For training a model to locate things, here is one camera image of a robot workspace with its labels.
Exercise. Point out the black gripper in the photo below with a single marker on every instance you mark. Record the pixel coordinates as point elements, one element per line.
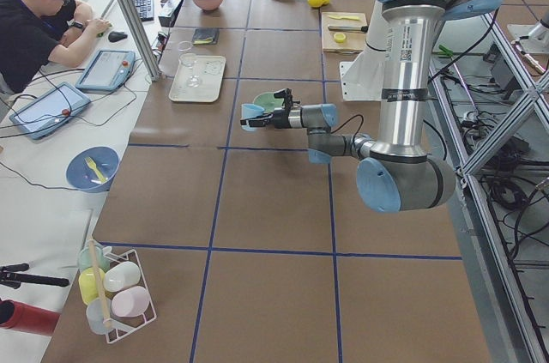
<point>280,118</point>

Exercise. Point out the light blue plastic cup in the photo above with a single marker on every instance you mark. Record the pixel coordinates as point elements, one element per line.
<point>249,111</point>

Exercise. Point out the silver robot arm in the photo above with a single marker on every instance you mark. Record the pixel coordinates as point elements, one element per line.
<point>394,173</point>

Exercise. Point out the green bowl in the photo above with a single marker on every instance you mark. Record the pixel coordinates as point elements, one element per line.
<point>268,101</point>

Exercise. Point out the blue bowl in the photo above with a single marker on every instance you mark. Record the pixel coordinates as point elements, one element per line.
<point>83,179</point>

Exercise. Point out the cream bear tray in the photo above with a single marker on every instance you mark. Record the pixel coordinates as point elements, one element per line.
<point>211,70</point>

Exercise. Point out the clear wine glass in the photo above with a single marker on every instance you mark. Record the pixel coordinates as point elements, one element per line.
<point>188,61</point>

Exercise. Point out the dark sponge cloth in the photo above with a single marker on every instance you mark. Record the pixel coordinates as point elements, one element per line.
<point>205,36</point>

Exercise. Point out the clear glass dish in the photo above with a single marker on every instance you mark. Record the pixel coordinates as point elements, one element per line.
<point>185,46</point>

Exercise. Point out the wooden cutting board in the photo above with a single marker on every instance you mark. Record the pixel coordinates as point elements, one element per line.
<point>355,41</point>

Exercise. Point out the whole yellow lemon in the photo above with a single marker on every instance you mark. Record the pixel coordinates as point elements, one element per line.
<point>315,4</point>

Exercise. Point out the yellow plastic knife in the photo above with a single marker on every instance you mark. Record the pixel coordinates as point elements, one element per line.
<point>344,17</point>

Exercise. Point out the far blue teach pendant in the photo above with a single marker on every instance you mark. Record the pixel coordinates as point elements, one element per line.
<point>107,71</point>

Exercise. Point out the blue teach pendant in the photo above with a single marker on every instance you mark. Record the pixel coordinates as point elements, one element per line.
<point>107,71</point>
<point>44,115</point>

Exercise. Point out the black computer mouse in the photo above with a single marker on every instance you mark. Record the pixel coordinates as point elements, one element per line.
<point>115,36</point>

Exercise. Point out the black keyboard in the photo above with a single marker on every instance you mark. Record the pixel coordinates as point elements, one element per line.
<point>144,9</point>

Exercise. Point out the yellow plastic fork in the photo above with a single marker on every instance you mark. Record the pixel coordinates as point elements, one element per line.
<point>91,164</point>

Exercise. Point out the white cup in rack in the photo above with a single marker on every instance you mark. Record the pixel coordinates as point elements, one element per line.
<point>121,276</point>

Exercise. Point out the green cup in rack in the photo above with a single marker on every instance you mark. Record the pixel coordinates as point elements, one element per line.
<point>85,261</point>

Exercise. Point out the pink cup in rack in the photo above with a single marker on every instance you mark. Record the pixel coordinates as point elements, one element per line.
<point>131,302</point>

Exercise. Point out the near blue teach pendant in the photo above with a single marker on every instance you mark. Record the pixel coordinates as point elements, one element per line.
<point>44,115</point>

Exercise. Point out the yellow cup in rack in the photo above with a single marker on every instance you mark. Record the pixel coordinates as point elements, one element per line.
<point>87,286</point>

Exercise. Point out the seated person black shirt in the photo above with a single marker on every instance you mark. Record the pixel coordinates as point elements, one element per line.
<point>35,33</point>

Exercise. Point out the clear cup in rack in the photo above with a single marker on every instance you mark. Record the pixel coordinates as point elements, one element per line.
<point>95,318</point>

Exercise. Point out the red cylinder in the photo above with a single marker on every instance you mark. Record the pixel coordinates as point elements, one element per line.
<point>26,318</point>

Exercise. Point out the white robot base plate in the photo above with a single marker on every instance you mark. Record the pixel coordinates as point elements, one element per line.
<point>362,79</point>

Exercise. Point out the steel handled knife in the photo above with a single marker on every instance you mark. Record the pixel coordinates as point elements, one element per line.
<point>348,29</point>

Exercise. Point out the aluminium frame post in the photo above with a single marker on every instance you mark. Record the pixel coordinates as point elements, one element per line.
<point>141,39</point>

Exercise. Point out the white wire cup rack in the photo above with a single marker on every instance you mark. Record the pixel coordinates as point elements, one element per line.
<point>124,327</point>

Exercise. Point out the wooden rack handle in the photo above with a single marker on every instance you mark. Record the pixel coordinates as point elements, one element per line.
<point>100,286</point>

